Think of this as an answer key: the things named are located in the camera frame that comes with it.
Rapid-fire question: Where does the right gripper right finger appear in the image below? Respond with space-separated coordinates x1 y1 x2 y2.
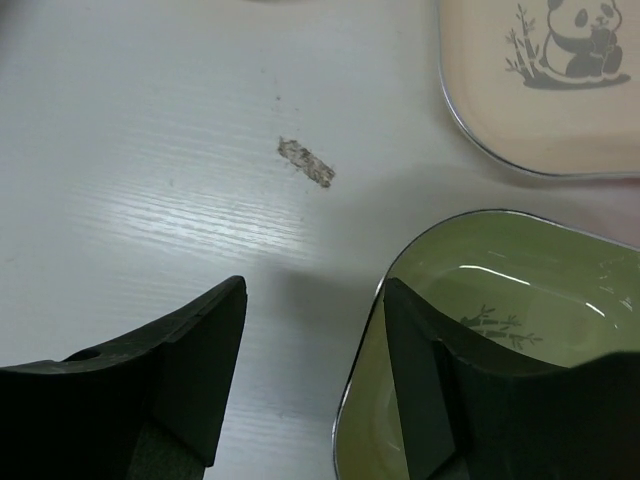
383 278 639 479

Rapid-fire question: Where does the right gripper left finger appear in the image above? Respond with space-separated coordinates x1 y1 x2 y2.
1 276 247 479

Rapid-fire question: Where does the green panda plate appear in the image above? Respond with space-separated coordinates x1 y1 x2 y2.
332 210 639 479

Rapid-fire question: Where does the cream pink panda plate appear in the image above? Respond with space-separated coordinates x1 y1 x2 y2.
436 1 639 178

